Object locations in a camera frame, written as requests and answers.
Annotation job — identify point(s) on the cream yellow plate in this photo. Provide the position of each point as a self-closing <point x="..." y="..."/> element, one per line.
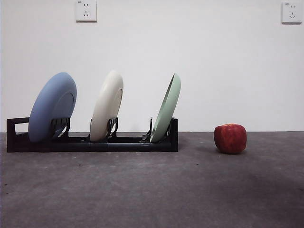
<point x="105" y="107"/>

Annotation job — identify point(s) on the red apple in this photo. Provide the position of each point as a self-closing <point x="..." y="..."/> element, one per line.
<point x="230" y="139"/>

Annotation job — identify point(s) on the green plate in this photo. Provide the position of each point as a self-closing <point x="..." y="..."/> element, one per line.
<point x="167" y="111"/>

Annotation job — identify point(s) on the blue plate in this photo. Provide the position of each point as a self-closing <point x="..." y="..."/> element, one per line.
<point x="47" y="107"/>

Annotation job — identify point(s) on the black plate rack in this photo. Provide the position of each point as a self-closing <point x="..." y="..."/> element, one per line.
<point x="21" y="145"/>

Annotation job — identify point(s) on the white wall socket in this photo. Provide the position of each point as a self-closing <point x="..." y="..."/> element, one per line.
<point x="291" y="13"/>
<point x="86" y="10"/>

